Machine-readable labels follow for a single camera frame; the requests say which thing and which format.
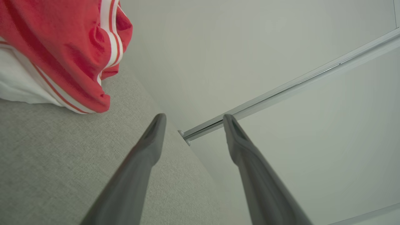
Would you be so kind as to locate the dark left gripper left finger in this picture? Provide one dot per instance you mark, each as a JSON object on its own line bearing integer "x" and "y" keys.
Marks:
{"x": 131, "y": 184}

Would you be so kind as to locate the red white basketball jersey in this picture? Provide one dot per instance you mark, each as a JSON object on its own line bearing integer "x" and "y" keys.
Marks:
{"x": 62, "y": 47}

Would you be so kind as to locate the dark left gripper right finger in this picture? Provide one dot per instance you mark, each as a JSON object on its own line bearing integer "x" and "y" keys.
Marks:
{"x": 262, "y": 187}

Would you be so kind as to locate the grey partition post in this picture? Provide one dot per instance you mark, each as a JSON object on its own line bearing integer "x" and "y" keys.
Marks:
{"x": 281, "y": 90}

